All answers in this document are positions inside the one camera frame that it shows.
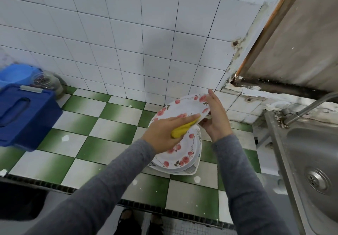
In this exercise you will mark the person's right hand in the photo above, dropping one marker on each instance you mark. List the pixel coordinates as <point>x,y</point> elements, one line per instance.
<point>216,121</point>

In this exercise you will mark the person's left hand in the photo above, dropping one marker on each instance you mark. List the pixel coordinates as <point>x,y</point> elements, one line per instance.
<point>161,134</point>

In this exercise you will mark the person's right forearm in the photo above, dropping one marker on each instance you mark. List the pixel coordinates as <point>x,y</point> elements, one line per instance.
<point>248,190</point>

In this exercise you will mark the person's black shoe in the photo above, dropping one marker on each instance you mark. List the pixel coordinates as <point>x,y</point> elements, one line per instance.
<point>128,222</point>
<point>156,226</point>

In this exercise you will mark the metal faucet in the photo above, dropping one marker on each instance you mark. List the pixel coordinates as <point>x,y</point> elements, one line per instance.
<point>311,105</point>

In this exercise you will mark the stainless steel sink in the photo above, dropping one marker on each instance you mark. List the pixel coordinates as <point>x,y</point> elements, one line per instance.
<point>311,169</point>

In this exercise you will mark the glass jar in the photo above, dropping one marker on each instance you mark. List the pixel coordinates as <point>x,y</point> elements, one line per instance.
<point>46,81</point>

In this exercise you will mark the blue plastic box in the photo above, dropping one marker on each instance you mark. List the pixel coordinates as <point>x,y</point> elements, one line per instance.
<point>26,116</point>

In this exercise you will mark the blue plastic bowl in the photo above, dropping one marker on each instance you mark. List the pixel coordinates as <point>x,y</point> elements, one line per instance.
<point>18,74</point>

